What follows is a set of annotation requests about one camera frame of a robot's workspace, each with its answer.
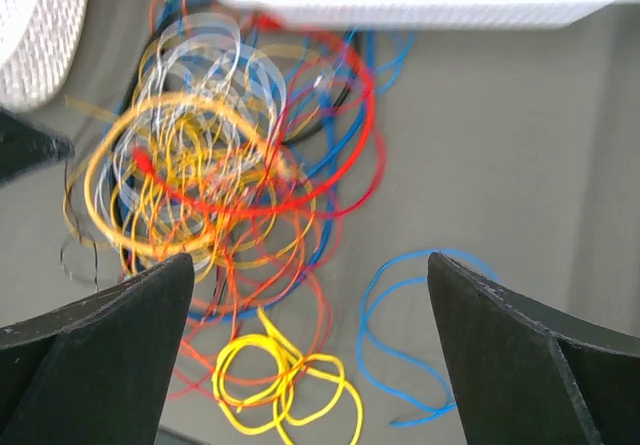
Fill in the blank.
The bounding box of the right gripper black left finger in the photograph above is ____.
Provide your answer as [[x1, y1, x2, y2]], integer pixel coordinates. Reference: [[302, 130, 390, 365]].
[[1, 253, 194, 444]]

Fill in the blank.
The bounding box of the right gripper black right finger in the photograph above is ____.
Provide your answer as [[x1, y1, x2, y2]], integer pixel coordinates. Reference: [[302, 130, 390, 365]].
[[427, 253, 639, 444]]

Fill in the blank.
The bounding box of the bright yellow thin cable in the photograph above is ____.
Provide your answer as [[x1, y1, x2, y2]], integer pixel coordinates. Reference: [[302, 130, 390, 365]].
[[211, 306, 364, 445]]

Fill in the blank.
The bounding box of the white oval perforated basket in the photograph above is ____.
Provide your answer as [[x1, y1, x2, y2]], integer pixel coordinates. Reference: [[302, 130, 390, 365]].
[[1, 0, 88, 112]]

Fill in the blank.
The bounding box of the black cable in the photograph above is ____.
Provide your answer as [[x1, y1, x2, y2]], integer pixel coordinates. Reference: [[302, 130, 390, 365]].
[[59, 29, 356, 286]]

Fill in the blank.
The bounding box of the light blue loose cable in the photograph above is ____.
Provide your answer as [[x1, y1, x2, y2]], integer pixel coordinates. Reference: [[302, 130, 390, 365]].
[[355, 248, 499, 427]]

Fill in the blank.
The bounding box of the white thin cable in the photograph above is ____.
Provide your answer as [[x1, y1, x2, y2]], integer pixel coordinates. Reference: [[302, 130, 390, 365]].
[[99, 14, 288, 286]]

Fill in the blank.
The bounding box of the thick amber yellow cable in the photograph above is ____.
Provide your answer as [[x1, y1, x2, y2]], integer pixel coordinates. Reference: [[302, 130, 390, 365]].
[[83, 92, 301, 261]]

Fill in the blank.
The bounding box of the dark blue cable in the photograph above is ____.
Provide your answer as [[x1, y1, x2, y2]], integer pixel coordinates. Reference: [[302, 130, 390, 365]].
[[119, 0, 416, 322]]

